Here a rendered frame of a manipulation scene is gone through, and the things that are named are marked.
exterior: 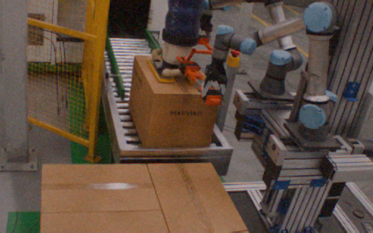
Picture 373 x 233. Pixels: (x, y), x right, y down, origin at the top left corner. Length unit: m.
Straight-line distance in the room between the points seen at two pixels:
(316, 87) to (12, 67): 1.97
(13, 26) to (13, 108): 0.60
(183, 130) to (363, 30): 1.16
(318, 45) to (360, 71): 0.52
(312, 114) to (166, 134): 0.97
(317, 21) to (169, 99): 1.00
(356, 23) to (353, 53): 0.15
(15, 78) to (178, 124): 1.19
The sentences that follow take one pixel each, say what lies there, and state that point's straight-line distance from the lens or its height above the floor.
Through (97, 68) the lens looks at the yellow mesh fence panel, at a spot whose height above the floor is 0.79.
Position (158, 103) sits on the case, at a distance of 2.26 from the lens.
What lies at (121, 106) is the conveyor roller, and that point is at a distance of 2.94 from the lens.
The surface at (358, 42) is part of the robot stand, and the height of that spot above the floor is 1.49.
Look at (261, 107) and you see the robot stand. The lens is 2.32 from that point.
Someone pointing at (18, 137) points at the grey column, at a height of 0.24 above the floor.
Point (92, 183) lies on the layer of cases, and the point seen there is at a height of 0.54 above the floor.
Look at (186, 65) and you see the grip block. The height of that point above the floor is 1.10.
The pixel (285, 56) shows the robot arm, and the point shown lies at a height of 1.26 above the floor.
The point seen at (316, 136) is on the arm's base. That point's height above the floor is 1.07.
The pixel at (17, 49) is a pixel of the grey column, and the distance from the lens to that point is 2.80.
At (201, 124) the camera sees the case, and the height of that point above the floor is 0.75.
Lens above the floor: 1.89
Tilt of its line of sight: 28 degrees down
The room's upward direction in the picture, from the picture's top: 10 degrees clockwise
